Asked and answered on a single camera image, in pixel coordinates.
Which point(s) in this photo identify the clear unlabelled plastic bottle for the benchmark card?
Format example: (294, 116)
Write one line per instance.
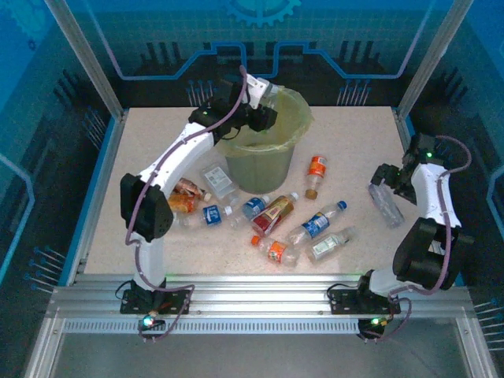
(388, 210)

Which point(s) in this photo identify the orange label bottle brown cap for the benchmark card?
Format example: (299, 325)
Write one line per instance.
(317, 167)

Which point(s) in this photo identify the clear square bottle white label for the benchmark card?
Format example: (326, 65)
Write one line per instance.
(216, 179)

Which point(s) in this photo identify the blue label bottle white cap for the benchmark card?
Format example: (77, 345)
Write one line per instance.
(212, 216)
(254, 206)

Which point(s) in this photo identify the crushed copper label bottle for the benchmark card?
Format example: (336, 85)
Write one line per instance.
(189, 185)

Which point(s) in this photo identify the clear bottle green white label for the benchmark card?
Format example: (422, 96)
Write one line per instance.
(327, 246)

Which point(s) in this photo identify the red cream label bottle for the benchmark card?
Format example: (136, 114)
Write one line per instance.
(271, 214)

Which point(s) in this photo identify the orange yellow label tea bottle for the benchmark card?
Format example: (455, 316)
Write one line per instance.
(183, 204)

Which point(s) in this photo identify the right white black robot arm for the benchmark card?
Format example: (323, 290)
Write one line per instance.
(429, 189)

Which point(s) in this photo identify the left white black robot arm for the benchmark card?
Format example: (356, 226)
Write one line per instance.
(185, 157)

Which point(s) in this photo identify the yellow-green bin liner bag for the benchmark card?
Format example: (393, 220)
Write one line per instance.
(299, 114)

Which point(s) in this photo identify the green bin with bag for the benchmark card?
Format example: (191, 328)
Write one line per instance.
(256, 169)

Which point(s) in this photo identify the small lit controller board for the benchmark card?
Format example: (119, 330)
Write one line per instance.
(374, 323)
(149, 322)

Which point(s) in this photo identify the aluminium frame post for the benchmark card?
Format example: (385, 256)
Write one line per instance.
(84, 59)
(433, 59)

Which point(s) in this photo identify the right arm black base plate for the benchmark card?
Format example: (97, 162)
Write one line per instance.
(346, 301)

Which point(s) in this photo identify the aluminium lower frame beam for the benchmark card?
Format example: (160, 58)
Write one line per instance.
(41, 350)
(478, 350)

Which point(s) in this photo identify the aluminium mounting rail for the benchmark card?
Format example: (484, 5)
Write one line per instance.
(256, 295)

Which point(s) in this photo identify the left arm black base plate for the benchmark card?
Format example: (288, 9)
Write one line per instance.
(173, 301)

